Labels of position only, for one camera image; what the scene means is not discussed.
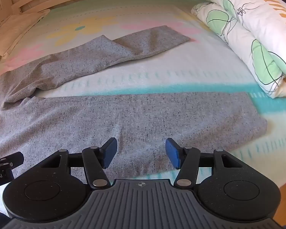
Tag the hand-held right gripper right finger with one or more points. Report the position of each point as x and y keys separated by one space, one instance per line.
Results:
x=173 y=153

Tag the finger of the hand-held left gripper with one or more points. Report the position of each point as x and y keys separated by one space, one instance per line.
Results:
x=13 y=159

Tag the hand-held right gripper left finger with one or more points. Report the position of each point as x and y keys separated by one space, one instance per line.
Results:
x=110 y=153

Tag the grey speckled pants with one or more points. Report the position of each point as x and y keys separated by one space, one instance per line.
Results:
x=109 y=121

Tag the floral printed blanket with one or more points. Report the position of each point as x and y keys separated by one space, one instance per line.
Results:
x=162 y=76

